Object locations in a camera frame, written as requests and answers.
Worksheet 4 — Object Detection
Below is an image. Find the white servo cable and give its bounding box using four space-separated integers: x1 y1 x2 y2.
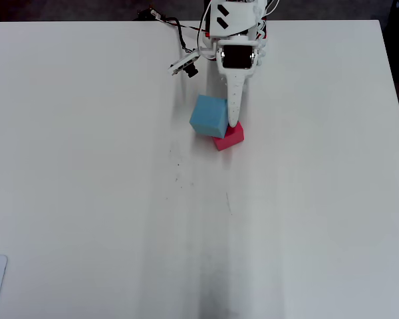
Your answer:
198 0 217 60

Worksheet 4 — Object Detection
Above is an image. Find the white spiral cable wrap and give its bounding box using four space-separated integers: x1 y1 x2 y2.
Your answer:
255 4 271 66

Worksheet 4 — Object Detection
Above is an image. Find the black and red cable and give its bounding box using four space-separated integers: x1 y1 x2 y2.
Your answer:
151 9 209 56

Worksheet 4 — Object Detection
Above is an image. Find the blue foam cube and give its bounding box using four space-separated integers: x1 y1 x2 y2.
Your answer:
189 94 229 140

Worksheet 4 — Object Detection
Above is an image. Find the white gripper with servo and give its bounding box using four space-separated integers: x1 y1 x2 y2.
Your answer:
199 35 269 129

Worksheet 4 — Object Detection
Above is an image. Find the red foam cube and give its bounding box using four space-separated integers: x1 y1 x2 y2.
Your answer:
212 120 246 153

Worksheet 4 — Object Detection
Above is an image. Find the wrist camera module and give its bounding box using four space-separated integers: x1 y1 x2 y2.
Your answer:
166 49 201 79

